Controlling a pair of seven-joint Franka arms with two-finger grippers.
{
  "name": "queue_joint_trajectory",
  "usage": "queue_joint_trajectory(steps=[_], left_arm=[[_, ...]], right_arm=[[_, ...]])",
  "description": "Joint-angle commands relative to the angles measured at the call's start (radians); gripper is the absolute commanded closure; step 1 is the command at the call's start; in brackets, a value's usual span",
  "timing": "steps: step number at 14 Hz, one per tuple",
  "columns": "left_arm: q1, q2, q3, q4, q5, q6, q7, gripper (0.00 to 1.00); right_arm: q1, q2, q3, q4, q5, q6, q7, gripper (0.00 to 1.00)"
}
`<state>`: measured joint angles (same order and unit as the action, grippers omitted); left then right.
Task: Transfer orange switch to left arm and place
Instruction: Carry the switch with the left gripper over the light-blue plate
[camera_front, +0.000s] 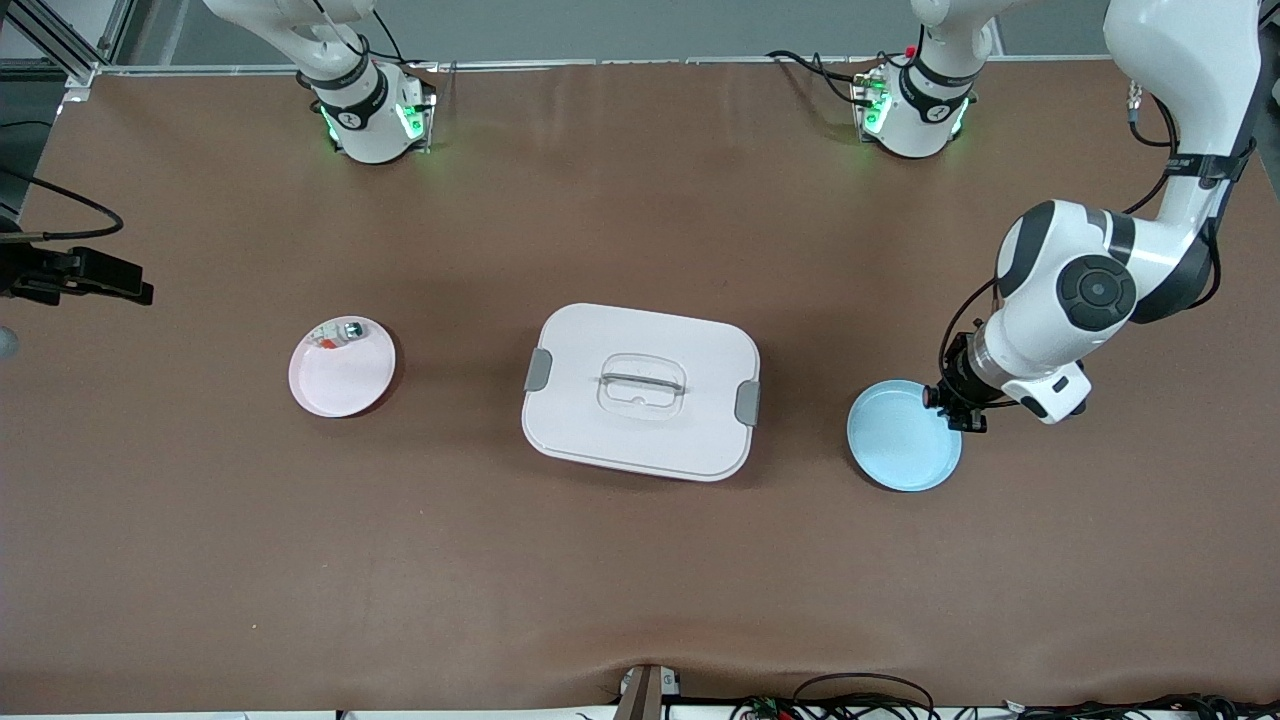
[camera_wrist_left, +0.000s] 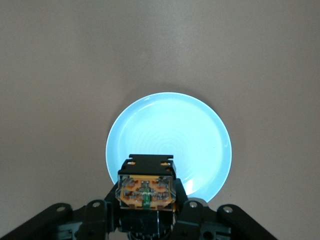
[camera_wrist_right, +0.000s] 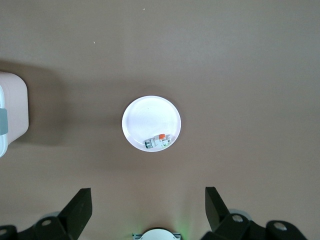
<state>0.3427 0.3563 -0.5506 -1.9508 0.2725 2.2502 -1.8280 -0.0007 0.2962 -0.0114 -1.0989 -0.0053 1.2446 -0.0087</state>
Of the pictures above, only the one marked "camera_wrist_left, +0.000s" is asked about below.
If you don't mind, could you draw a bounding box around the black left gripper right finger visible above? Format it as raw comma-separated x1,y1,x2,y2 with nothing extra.
171,178,277,240

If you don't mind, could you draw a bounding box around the light blue round plate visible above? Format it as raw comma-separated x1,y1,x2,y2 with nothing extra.
105,92,233,203

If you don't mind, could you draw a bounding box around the black and orange push-button switch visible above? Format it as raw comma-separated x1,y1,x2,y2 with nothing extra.
115,154,179,236

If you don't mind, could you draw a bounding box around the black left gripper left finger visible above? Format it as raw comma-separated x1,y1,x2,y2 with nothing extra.
0,184,121,240

